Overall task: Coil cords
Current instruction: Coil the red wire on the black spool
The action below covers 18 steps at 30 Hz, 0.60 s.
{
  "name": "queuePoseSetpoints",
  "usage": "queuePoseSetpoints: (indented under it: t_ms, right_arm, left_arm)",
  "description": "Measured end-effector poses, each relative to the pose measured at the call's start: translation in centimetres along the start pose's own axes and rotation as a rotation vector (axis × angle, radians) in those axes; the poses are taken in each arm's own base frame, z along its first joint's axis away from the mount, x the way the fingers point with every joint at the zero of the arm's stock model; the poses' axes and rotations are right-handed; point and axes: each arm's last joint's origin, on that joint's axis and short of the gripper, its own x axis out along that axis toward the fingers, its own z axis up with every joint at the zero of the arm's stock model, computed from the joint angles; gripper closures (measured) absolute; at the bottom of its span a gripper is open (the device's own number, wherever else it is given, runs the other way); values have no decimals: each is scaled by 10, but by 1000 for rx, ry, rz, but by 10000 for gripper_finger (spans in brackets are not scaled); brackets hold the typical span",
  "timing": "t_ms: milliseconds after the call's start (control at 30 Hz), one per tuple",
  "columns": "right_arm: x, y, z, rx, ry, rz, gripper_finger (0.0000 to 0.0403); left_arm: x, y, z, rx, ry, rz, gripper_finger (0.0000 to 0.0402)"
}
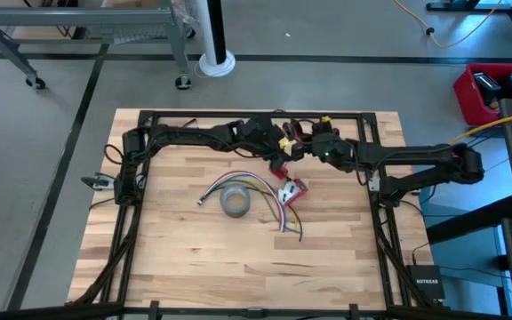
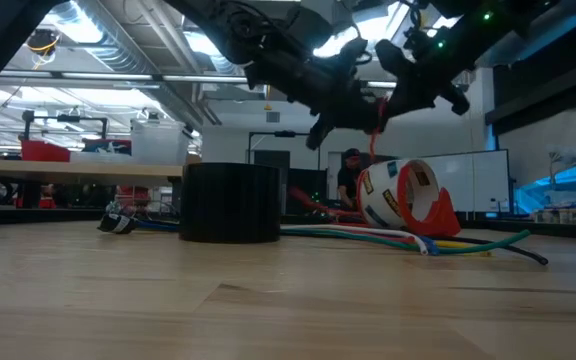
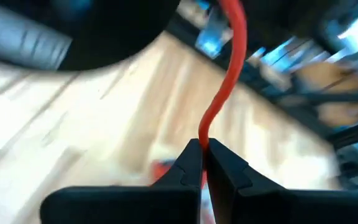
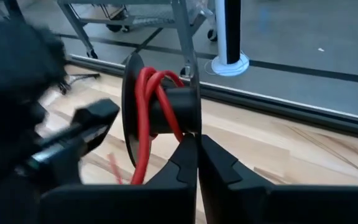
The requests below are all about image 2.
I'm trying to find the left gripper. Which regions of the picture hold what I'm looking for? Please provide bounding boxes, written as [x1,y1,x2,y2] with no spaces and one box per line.
[244,37,370,151]

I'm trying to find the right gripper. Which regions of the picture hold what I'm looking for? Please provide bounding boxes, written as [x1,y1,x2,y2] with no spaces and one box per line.
[374,37,472,121]

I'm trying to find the red cord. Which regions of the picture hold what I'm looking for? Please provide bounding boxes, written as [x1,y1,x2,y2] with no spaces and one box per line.
[287,97,422,245]

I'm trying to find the person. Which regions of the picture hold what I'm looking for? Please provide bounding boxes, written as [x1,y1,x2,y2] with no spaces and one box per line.
[336,147,370,211]

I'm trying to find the white sticker-covered tape roll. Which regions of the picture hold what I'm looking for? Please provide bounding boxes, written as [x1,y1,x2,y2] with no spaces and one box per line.
[359,158,422,231]

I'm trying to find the whiteboard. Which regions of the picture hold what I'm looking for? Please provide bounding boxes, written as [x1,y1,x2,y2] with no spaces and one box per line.
[420,148,513,215]

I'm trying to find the red tape dispenser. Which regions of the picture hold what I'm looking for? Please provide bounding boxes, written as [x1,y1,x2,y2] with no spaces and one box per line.
[356,157,463,238]

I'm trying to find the black cylindrical container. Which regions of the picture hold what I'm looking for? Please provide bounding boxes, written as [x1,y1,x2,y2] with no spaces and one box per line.
[178,162,284,245]

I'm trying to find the white plastic tote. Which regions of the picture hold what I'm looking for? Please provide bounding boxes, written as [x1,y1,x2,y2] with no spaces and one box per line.
[130,119,193,166]

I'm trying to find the clear safety glasses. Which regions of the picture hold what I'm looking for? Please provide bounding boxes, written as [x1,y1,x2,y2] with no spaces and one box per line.
[103,198,181,225]

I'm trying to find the ceiling light bar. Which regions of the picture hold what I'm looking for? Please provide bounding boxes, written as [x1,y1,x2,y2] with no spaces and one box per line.
[0,71,399,91]

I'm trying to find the wooden workbench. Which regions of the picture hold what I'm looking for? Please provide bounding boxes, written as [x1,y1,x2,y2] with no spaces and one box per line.
[0,158,185,187]

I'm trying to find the red box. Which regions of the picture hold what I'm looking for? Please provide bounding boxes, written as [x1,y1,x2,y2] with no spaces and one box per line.
[20,140,72,163]

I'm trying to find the white cord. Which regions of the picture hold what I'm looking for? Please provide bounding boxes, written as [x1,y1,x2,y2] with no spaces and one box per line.
[280,223,432,257]

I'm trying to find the yellow cord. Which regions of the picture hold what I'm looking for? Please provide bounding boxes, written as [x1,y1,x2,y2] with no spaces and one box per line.
[435,240,493,258]

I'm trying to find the green cord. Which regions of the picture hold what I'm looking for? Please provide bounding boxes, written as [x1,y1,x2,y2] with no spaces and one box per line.
[280,228,533,256]

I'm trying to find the black cord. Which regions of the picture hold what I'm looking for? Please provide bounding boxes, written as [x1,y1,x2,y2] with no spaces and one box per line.
[447,235,550,266]

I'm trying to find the silver ventilation duct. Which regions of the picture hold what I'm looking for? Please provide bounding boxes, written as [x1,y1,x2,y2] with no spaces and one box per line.
[42,0,222,129]

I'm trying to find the cord end plug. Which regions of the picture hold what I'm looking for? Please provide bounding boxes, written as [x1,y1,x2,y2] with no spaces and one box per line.
[96,212,140,236]

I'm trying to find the yellow cable reel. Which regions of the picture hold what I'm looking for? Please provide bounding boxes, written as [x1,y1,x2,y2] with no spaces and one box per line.
[26,28,63,57]

